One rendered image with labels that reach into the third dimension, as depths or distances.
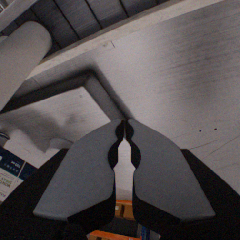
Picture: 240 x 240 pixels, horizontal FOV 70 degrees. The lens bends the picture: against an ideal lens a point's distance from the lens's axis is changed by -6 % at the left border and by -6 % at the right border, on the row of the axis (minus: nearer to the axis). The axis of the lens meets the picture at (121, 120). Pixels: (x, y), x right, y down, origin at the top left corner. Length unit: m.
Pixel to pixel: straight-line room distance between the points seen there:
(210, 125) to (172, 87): 0.15
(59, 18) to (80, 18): 0.03
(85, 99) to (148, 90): 0.13
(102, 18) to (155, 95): 0.19
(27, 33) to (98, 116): 0.21
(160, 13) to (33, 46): 0.16
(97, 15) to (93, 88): 0.15
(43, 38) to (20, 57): 0.05
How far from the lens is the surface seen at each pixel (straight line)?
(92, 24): 0.26
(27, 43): 0.26
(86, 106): 0.37
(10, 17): 0.21
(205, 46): 0.32
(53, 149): 0.51
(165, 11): 0.20
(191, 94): 0.38
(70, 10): 0.27
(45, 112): 0.45
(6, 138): 0.68
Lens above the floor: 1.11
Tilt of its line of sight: 37 degrees down
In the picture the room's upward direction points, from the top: 165 degrees counter-clockwise
